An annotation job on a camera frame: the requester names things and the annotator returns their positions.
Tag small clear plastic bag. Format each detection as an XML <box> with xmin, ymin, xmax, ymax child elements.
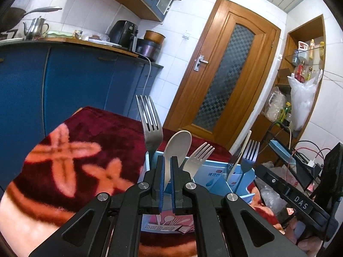
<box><xmin>264</xmin><ymin>87</ymin><xmax>287</xmax><ymax>122</ymax></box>

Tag blue patterned box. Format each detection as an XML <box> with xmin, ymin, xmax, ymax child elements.
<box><xmin>269</xmin><ymin>139</ymin><xmax>298</xmax><ymax>176</ymax></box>

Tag green bottle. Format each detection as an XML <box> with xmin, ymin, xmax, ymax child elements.
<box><xmin>279</xmin><ymin>102</ymin><xmax>292</xmax><ymax>124</ymax></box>

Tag steel fork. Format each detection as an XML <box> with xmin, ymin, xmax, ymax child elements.
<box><xmin>239</xmin><ymin>140</ymin><xmax>260</xmax><ymax>193</ymax></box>
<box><xmin>136</xmin><ymin>94</ymin><xmax>163</xmax><ymax>170</ymax></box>
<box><xmin>226</xmin><ymin>147</ymin><xmax>243</xmax><ymax>180</ymax></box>

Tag green dish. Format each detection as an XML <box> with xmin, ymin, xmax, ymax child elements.
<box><xmin>45</xmin><ymin>30</ymin><xmax>74</xmax><ymax>38</ymax></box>

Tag white power cable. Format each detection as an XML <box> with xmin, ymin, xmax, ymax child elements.
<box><xmin>138</xmin><ymin>54</ymin><xmax>152</xmax><ymax>97</ymax></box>

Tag white plastic spoon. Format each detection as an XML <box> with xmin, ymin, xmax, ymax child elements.
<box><xmin>163</xmin><ymin>130</ymin><xmax>192</xmax><ymax>186</ymax></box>

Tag wooden wall niche shelf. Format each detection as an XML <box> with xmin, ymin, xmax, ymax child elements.
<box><xmin>277</xmin><ymin>14</ymin><xmax>326</xmax><ymax>140</ymax></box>

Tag white chopstick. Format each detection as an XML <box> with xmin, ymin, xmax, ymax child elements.
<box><xmin>232</xmin><ymin>130</ymin><xmax>252</xmax><ymax>177</ymax></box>

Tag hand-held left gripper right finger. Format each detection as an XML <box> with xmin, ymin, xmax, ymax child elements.
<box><xmin>171</xmin><ymin>157</ymin><xmax>308</xmax><ymax>257</ymax></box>

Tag red cable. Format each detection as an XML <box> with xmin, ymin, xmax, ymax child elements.
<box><xmin>292</xmin><ymin>140</ymin><xmax>337</xmax><ymax>164</ymax></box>

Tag black wok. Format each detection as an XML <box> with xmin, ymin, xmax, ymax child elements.
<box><xmin>0</xmin><ymin>6</ymin><xmax>63</xmax><ymax>34</ymax></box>

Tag black wire cart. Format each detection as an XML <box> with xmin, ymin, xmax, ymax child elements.
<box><xmin>228</xmin><ymin>120</ymin><xmax>343</xmax><ymax>220</ymax></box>

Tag blue lower kitchen cabinets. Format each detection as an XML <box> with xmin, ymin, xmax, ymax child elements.
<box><xmin>0</xmin><ymin>37</ymin><xmax>164</xmax><ymax>140</ymax></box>

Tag dark rice cooker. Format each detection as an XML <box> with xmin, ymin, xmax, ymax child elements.
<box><xmin>135</xmin><ymin>30</ymin><xmax>166</xmax><ymax>61</ymax></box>

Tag steel kettle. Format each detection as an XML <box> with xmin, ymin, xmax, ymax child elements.
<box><xmin>23</xmin><ymin>16</ymin><xmax>49</xmax><ymax>40</ymax></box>

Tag gas stove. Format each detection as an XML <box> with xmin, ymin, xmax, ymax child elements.
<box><xmin>0</xmin><ymin>29</ymin><xmax>19</xmax><ymax>42</ymax></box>

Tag red and peach printed blanket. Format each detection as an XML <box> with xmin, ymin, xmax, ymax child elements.
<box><xmin>0</xmin><ymin>106</ymin><xmax>295</xmax><ymax>257</ymax></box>

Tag cream fork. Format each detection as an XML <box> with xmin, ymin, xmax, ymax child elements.
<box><xmin>183</xmin><ymin>142</ymin><xmax>215</xmax><ymax>178</ymax></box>

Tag light blue utensil box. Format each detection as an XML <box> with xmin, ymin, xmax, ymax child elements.
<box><xmin>139</xmin><ymin>151</ymin><xmax>256</xmax><ymax>235</ymax></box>

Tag white plastic bag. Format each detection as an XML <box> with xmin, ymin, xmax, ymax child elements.
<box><xmin>287</xmin><ymin>70</ymin><xmax>323</xmax><ymax>131</ymax></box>

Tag wooden door with glass panel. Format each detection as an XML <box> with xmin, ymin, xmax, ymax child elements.
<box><xmin>163</xmin><ymin>0</ymin><xmax>281</xmax><ymax>150</ymax></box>

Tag steel door handle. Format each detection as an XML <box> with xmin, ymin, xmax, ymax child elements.
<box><xmin>193</xmin><ymin>54</ymin><xmax>209</xmax><ymax>72</ymax></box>

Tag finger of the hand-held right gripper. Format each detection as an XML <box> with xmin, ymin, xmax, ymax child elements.
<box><xmin>254</xmin><ymin>164</ymin><xmax>288</xmax><ymax>193</ymax></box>

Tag black air fryer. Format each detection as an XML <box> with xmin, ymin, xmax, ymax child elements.
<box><xmin>108</xmin><ymin>20</ymin><xmax>138</xmax><ymax>51</ymax></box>

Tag row of assorted bottles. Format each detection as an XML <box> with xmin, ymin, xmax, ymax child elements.
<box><xmin>291</xmin><ymin>40</ymin><xmax>325</xmax><ymax>83</ymax></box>

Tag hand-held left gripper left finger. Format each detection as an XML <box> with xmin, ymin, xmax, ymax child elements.
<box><xmin>28</xmin><ymin>155</ymin><xmax>165</xmax><ymax>257</ymax></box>

